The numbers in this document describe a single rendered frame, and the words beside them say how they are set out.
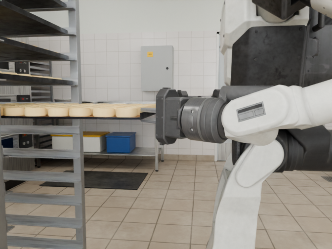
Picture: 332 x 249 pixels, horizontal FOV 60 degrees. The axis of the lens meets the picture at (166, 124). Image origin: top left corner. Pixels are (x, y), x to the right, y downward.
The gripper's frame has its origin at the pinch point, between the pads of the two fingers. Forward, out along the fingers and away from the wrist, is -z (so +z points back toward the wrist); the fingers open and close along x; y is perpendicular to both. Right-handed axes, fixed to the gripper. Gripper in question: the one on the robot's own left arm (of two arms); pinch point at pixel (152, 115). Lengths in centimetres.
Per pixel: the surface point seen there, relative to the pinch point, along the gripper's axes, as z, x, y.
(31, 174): -65, -27, -4
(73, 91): -51, 5, -14
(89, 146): -308, -78, -214
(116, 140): -272, -67, -236
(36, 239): -64, -54, -5
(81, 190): -48, -33, -15
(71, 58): -51, 17, -13
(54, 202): -57, -38, -8
